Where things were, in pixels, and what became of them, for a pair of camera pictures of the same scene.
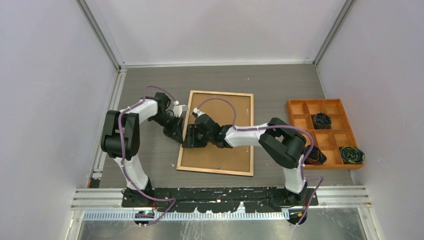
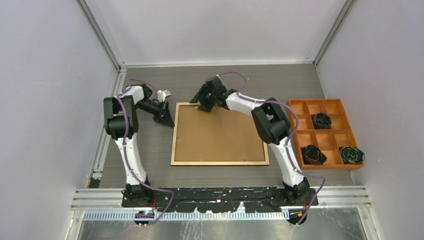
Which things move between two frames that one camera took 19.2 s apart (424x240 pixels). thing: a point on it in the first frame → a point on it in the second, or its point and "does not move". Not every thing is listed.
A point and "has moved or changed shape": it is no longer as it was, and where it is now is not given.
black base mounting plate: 219,199 does not move
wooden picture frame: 178,166 has moved or changed shape
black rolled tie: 321,121 does not move
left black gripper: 176,132 → 163,114
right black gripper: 191,141 → 200,96
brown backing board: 237,159 has moved or changed shape
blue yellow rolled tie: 351,155 does not move
